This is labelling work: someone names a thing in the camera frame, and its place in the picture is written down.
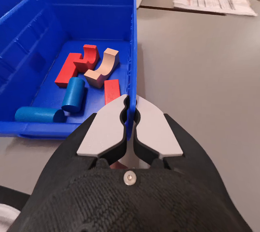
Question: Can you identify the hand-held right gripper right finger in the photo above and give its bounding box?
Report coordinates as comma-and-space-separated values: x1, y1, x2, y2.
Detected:
133, 94, 183, 165

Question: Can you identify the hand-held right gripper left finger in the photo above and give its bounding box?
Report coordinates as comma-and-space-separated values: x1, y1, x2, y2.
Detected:
77, 94, 130, 165

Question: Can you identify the red rectangular wooden block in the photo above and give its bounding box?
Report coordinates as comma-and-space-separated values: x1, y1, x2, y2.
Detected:
104, 79, 121, 105
54, 53, 82, 88

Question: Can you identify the blue cylinder wooden block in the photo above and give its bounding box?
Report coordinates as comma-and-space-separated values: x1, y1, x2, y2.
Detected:
15, 106, 66, 123
61, 77, 86, 113

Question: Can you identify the red arch wooden block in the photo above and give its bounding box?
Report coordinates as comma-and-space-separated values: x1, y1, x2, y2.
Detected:
73, 44, 100, 73

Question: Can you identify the tagged blue storage bin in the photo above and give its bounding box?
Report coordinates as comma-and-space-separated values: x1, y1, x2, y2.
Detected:
0, 0, 137, 140

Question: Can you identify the person's right hand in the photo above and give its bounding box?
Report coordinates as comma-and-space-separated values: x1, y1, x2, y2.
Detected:
110, 161, 129, 169

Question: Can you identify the natural wood arch block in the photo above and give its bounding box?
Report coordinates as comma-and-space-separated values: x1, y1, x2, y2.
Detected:
84, 48, 119, 89

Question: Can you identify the person's white clothing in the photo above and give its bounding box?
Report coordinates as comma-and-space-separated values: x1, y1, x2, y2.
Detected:
0, 204, 21, 232

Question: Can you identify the laminated paper sheet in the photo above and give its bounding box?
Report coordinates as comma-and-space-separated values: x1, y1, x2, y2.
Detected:
173, 0, 258, 17

